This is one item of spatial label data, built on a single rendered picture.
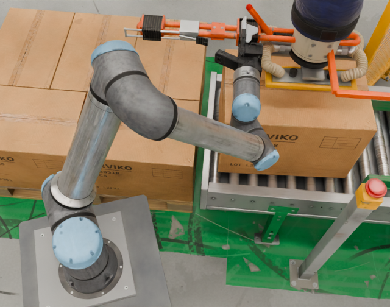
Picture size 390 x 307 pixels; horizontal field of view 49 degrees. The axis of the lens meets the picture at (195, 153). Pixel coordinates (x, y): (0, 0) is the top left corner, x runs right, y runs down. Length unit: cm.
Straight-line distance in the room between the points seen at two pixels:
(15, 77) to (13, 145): 44
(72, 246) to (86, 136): 37
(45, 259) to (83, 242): 33
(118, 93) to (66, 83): 142
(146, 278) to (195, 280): 80
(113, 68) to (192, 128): 25
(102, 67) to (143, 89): 13
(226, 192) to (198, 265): 62
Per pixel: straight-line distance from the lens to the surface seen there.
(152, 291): 161
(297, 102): 180
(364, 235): 267
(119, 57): 106
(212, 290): 238
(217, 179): 200
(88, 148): 124
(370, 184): 156
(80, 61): 250
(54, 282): 166
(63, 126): 224
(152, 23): 163
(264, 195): 194
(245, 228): 251
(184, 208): 247
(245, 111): 139
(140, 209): 172
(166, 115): 101
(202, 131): 113
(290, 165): 198
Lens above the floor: 231
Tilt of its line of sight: 59 degrees down
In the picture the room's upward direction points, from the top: 2 degrees clockwise
